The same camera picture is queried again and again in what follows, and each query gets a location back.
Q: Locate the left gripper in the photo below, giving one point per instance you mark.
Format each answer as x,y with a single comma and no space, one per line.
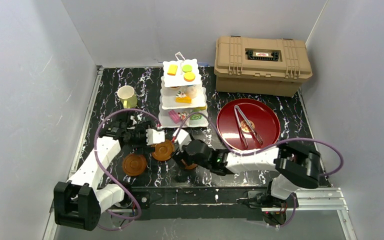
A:
142,135

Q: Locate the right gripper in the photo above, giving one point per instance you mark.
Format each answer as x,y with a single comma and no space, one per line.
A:
181,154

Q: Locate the brown wooden coaster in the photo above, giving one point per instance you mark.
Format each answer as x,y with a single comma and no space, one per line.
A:
134,164
190,167
163,151

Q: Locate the green swirl roll cake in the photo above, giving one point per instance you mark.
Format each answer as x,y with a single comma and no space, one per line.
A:
195,116

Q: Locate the triangular sandwich cake slice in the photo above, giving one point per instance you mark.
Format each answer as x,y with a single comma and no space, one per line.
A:
183,116

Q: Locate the pink cake block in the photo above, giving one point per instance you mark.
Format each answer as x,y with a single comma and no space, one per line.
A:
174,116

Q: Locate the yellow-green cup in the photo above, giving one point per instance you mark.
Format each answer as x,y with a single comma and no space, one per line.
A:
127,97

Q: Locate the yellow triangular cake slice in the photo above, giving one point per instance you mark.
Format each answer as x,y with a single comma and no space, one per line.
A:
184,100

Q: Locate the silver metal tongs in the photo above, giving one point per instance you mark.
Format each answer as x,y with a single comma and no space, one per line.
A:
240,118

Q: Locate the white three-tier cake stand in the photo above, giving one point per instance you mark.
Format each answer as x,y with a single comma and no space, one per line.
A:
167,96

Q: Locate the beige round macaron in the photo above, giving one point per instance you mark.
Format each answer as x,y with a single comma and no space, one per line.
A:
192,91

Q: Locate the chocolate donut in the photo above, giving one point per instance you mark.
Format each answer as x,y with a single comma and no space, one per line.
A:
175,88

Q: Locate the orange rectangular biscuit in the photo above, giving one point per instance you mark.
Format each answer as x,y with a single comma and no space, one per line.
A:
172,69

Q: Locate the orange round cookie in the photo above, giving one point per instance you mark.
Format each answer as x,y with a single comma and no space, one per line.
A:
189,76

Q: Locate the green round cookie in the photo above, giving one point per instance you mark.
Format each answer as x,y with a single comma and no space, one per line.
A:
186,68

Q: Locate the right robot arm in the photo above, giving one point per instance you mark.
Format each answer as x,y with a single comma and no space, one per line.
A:
297,164

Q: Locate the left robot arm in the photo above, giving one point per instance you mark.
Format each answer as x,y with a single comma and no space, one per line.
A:
79,202

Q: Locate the brown round cookie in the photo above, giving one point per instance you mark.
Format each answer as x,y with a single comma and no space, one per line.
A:
245,127

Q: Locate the red round tray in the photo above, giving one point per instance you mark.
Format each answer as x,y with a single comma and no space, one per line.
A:
266,123

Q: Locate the tan plastic toolbox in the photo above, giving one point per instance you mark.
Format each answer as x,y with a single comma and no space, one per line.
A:
276,67

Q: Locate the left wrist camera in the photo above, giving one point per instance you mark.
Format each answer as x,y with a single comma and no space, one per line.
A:
154,136

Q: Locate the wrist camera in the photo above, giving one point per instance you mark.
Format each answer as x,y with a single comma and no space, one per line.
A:
182,138
154,136

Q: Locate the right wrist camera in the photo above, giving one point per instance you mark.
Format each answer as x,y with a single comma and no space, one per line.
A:
182,138

